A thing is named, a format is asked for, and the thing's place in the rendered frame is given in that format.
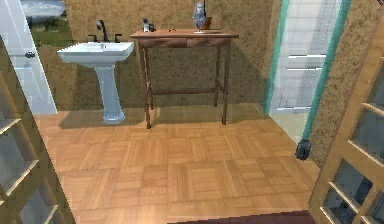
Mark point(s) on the black sink faucet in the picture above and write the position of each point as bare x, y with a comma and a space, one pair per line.
104, 31

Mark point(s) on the white pedestal sink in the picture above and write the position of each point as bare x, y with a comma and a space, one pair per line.
100, 55

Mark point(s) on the black round door knob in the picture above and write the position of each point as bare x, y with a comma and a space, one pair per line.
29, 54

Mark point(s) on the wooden glass paned door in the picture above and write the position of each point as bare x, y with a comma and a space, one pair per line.
20, 160
356, 146

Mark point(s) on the small grey black bottle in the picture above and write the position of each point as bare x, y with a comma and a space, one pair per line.
146, 25

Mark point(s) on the brown plant pot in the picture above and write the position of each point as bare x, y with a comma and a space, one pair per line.
208, 22

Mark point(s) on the white room door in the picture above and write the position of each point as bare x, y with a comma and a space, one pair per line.
23, 56

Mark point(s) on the teal framed glass shower door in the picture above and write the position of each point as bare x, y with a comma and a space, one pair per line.
301, 56

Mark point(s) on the brown wooden console table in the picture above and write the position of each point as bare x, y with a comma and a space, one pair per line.
185, 35

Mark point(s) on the black round object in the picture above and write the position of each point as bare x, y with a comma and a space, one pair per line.
303, 149

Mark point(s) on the grey patterned vase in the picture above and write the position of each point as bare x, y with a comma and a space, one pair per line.
199, 16

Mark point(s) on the window with outdoor view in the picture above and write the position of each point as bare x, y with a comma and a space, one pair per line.
46, 20

